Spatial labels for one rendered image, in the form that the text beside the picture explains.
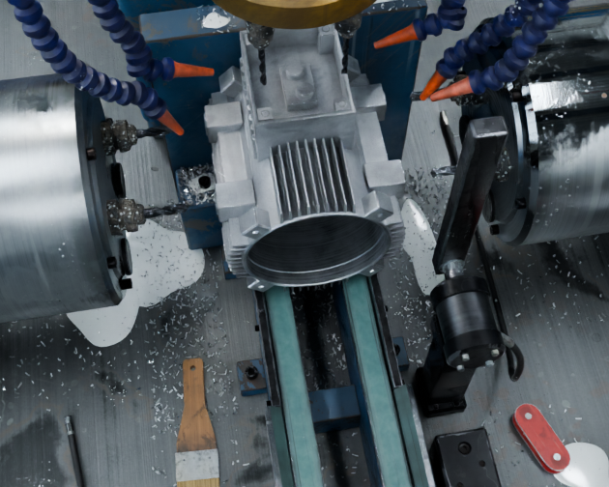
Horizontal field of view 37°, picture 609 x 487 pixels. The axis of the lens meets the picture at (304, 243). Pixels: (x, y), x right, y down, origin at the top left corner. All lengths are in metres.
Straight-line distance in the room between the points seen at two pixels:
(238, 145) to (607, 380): 0.54
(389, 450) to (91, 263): 0.36
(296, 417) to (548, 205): 0.34
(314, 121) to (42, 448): 0.52
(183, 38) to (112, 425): 0.47
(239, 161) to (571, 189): 0.34
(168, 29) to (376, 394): 0.44
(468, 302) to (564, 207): 0.14
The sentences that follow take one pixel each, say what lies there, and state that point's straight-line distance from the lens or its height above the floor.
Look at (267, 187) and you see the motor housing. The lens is 0.93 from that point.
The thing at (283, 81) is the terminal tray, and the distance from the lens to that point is 0.94.
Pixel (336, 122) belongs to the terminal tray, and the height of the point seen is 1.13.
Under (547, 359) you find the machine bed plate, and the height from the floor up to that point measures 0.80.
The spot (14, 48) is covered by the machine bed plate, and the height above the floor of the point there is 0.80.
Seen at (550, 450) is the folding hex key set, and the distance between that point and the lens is 1.13.
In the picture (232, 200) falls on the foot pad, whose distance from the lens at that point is 0.93.
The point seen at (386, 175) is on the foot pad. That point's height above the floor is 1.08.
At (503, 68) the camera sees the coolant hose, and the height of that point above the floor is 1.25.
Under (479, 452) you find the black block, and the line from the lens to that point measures 1.06.
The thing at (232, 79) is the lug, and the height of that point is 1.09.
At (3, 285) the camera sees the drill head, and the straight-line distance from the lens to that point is 0.92.
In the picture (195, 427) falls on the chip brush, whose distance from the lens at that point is 1.12.
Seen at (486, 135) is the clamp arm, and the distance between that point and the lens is 0.77.
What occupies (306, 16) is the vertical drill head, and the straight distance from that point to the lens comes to 0.74.
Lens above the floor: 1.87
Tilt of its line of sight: 62 degrees down
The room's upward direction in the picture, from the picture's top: straight up
